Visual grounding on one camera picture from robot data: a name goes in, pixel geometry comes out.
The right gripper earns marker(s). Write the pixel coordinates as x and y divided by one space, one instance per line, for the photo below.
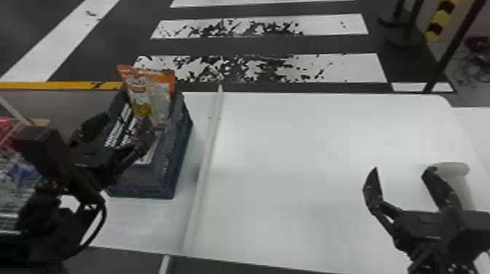
440 229

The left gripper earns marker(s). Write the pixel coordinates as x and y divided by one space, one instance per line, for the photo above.
93 160

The orange cereal bag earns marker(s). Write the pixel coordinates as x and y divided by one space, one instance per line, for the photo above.
151 93

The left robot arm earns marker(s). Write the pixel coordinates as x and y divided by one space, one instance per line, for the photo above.
38 225

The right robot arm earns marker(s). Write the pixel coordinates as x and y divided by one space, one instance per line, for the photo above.
448 264

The blue basket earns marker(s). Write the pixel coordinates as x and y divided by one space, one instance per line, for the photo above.
168 153

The black chair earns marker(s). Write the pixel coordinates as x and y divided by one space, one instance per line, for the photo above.
400 23

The yellow black striped post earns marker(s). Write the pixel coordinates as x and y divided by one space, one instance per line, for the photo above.
439 19

